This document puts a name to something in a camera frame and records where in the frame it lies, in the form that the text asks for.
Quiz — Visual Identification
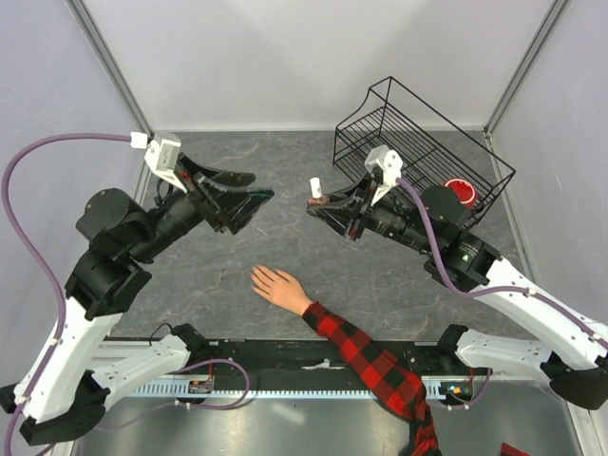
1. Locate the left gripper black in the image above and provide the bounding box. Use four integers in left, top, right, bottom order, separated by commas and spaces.
134, 150, 279, 261

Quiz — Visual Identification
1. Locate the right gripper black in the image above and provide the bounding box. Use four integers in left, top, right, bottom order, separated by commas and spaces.
308, 170, 435, 255

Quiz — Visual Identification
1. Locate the glitter red nail polish bottle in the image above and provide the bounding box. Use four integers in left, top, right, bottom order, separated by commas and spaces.
307, 196, 331, 208

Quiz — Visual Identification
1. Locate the red plaid sleeve forearm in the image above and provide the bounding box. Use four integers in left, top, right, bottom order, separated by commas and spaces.
302, 302, 441, 455

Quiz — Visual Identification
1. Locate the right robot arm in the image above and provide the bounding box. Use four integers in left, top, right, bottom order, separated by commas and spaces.
307, 176, 607, 410

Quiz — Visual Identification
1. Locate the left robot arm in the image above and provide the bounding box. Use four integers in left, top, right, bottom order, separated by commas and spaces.
1, 156, 274, 447

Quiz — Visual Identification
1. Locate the red mug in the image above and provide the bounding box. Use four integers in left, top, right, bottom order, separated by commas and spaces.
444, 178, 478, 208

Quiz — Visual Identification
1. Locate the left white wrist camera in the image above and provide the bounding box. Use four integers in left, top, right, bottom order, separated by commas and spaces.
144, 133, 186, 192

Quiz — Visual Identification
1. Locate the black wire rack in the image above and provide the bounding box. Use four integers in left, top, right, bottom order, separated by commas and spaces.
332, 76, 516, 229

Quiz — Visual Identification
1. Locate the white slotted cable duct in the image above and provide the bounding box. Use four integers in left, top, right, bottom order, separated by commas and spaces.
127, 378, 472, 401

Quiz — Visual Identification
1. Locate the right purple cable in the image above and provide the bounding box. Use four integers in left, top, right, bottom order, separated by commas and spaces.
397, 176, 608, 351

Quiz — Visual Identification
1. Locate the purple cable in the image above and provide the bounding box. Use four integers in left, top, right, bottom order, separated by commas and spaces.
397, 176, 608, 351
0, 133, 134, 456

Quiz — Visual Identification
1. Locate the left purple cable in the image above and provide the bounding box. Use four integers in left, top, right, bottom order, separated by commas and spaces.
0, 133, 134, 456

